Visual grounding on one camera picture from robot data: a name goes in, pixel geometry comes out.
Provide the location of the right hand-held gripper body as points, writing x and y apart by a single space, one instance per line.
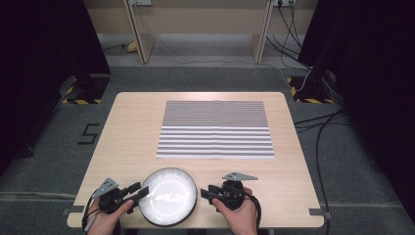
233 194

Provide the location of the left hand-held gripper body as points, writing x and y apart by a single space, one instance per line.
111 199

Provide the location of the person's left hand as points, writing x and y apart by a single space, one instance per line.
104 222

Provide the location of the person's right hand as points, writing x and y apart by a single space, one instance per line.
241 218

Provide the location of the grey tape strip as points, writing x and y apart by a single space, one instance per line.
73 210
319 212

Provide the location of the grey striped placemat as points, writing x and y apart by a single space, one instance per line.
215 137

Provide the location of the stand base with hazard tape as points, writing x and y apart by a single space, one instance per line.
88 89
310 93

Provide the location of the small yellow object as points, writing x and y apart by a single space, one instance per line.
132 47

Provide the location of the black curtain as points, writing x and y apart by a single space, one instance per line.
375 81
39 65

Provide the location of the beige wooden desk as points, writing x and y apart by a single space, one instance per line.
202 19

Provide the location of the white wall socket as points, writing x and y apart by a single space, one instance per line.
140 2
284 2

